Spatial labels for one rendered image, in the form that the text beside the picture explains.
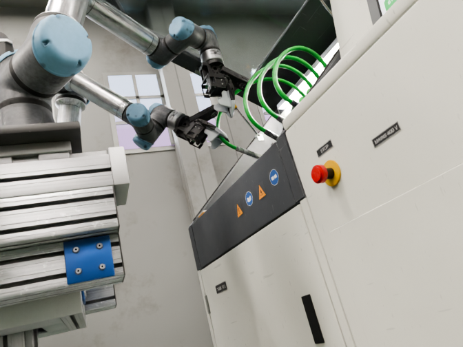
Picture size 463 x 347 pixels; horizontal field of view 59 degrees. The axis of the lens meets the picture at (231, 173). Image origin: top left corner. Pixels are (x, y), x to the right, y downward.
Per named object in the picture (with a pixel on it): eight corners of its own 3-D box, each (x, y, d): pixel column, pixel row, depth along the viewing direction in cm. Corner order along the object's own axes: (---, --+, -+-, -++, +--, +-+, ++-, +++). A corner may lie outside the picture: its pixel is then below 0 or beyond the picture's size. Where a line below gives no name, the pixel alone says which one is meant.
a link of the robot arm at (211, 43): (187, 32, 148) (203, 41, 154) (193, 56, 144) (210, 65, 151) (202, 19, 144) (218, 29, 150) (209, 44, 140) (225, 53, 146)
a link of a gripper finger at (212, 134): (220, 148, 144) (201, 140, 149) (229, 135, 146) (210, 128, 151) (217, 142, 142) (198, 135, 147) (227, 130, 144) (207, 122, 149)
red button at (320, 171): (312, 192, 80) (304, 168, 81) (328, 190, 81) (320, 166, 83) (328, 181, 75) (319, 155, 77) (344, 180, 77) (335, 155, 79)
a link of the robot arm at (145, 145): (126, 132, 150) (144, 109, 153) (134, 144, 161) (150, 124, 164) (142, 142, 149) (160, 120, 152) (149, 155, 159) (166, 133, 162)
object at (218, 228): (200, 268, 142) (191, 224, 147) (212, 266, 144) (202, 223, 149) (295, 204, 91) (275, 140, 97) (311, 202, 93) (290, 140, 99)
